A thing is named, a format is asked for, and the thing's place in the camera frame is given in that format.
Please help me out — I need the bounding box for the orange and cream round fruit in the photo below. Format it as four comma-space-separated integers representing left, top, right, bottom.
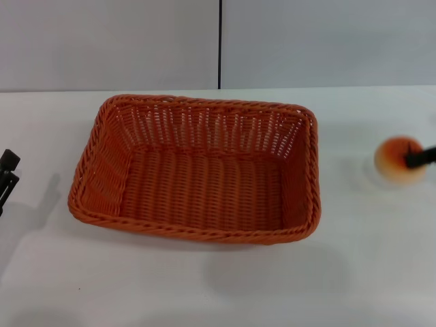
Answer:
373, 135, 427, 187

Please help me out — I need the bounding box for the orange woven rectangular basket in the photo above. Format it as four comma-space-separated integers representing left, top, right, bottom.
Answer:
66, 95, 322, 246

